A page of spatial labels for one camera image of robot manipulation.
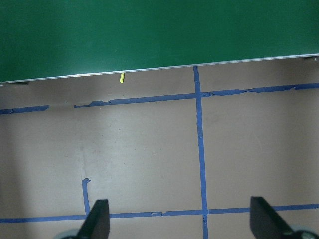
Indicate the green conveyor belt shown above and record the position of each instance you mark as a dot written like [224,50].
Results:
[159,32]

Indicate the tiny yellow foam scrap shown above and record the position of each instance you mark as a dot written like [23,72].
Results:
[121,78]

